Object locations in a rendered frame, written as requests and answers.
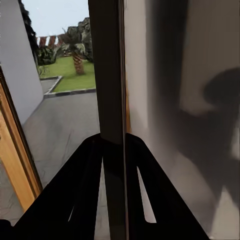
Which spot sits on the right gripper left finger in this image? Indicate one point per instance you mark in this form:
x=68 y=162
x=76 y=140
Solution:
x=67 y=208

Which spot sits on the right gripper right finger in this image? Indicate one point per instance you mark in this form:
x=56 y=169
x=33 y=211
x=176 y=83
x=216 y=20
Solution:
x=174 y=219

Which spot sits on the poster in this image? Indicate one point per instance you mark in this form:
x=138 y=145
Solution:
x=107 y=29

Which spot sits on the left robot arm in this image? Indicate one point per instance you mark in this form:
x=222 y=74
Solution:
x=5 y=227

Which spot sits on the door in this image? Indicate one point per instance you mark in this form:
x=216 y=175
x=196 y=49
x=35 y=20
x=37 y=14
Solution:
x=48 y=100

